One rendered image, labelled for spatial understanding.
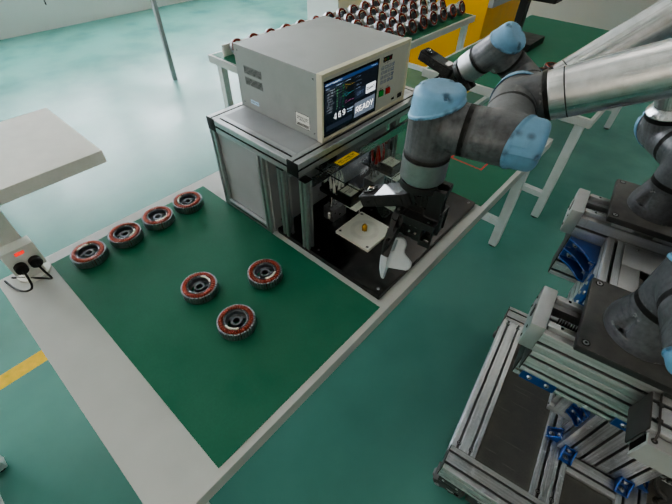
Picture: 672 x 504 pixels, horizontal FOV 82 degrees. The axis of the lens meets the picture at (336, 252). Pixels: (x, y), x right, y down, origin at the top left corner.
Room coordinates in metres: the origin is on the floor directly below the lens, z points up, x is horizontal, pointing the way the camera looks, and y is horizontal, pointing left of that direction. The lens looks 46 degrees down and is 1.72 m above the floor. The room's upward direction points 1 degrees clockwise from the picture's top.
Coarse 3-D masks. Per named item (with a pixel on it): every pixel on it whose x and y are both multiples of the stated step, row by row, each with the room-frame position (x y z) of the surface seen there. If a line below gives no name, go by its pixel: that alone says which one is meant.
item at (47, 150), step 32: (0, 128) 0.95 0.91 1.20; (32, 128) 0.95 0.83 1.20; (64, 128) 0.96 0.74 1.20; (0, 160) 0.80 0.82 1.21; (32, 160) 0.80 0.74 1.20; (64, 160) 0.80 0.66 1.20; (96, 160) 0.84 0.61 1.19; (0, 192) 0.68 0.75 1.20; (0, 224) 0.82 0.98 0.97; (0, 256) 0.76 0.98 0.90; (32, 256) 0.80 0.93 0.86; (32, 288) 0.74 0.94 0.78
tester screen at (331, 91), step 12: (360, 72) 1.19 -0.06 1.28; (372, 72) 1.24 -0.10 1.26; (336, 84) 1.11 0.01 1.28; (348, 84) 1.15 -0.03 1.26; (360, 84) 1.19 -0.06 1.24; (336, 96) 1.11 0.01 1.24; (348, 96) 1.15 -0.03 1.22; (336, 108) 1.11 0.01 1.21; (348, 108) 1.15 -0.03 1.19; (372, 108) 1.25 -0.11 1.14; (336, 120) 1.11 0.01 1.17; (348, 120) 1.16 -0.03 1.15
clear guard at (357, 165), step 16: (368, 144) 1.15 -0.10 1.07; (336, 160) 1.05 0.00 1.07; (352, 160) 1.05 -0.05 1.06; (368, 160) 1.05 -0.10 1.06; (384, 160) 1.05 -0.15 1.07; (400, 160) 1.06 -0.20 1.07; (336, 176) 0.96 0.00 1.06; (352, 176) 0.96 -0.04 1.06; (368, 176) 0.97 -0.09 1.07; (384, 176) 0.97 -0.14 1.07; (384, 208) 0.87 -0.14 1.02
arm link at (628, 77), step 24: (648, 48) 0.55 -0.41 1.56; (528, 72) 0.65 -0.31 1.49; (552, 72) 0.59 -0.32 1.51; (576, 72) 0.57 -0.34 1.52; (600, 72) 0.55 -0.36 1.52; (624, 72) 0.54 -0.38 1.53; (648, 72) 0.52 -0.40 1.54; (528, 96) 0.57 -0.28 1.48; (552, 96) 0.56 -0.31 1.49; (576, 96) 0.55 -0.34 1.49; (600, 96) 0.54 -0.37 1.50; (624, 96) 0.53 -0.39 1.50; (648, 96) 0.52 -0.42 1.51
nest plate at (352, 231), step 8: (360, 216) 1.12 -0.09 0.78; (368, 216) 1.12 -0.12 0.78; (344, 224) 1.07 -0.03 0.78; (352, 224) 1.07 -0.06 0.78; (360, 224) 1.07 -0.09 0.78; (368, 224) 1.07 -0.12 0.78; (376, 224) 1.07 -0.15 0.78; (384, 224) 1.07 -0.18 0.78; (336, 232) 1.03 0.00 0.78; (344, 232) 1.02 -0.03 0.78; (352, 232) 1.02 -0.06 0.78; (360, 232) 1.03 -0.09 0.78; (368, 232) 1.03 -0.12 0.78; (376, 232) 1.03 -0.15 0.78; (384, 232) 1.03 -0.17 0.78; (352, 240) 0.98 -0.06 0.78; (360, 240) 0.98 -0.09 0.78; (368, 240) 0.98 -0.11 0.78; (376, 240) 0.99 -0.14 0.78; (368, 248) 0.94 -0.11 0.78
